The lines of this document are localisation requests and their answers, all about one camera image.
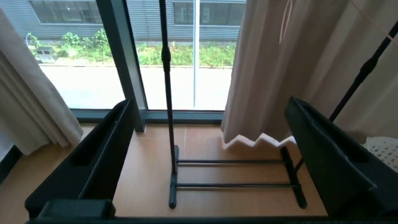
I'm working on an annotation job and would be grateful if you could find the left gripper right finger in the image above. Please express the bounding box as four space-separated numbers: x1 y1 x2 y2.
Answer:
284 96 398 218

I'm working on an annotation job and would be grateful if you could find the white laundry basket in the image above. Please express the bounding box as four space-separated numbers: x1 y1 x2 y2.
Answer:
363 136 398 174

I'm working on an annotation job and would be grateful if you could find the beige curtain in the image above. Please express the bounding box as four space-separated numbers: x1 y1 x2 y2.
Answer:
220 0 398 147

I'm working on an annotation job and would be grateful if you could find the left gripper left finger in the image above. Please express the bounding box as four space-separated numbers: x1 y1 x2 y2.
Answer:
24 99 135 218

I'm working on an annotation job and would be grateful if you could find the window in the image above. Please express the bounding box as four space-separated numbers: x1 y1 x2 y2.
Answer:
0 0 247 133

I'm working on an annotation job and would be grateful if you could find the black clothes rack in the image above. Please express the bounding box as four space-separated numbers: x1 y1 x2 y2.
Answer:
158 0 398 210

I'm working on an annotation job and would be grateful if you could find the white curtain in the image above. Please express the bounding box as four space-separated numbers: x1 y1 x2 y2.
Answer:
0 8 84 156

